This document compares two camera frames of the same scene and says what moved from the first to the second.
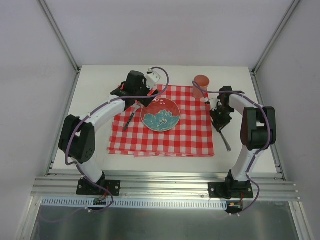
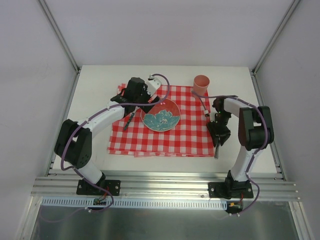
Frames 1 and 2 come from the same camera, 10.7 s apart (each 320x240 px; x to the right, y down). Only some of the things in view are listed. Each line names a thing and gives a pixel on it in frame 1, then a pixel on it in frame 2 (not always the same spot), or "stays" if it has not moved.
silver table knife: [227, 144] -> [216, 152]
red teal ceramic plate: [161, 115] stays
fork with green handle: [137, 105] stays
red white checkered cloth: [192, 136] stays
